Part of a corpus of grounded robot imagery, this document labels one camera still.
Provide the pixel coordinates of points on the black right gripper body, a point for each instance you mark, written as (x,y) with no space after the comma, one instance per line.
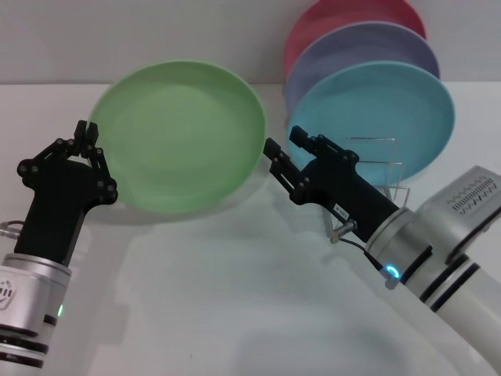
(344,192)

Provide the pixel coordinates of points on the green round plate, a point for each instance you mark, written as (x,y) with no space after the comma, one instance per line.
(176,137)

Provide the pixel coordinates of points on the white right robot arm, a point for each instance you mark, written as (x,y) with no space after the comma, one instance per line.
(450,250)

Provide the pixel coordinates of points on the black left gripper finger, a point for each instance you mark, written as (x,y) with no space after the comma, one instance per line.
(103,176)
(51,150)

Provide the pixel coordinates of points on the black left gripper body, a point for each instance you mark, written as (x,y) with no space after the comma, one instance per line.
(55,211)

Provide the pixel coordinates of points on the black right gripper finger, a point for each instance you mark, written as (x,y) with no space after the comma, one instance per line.
(325,147)
(283,168)

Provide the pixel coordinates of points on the blue round plate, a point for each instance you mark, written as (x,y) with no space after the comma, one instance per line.
(372,102)

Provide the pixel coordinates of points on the red round plate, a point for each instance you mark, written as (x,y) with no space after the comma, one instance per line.
(332,15)

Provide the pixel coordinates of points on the purple round plate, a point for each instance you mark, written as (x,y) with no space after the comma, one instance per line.
(352,43)

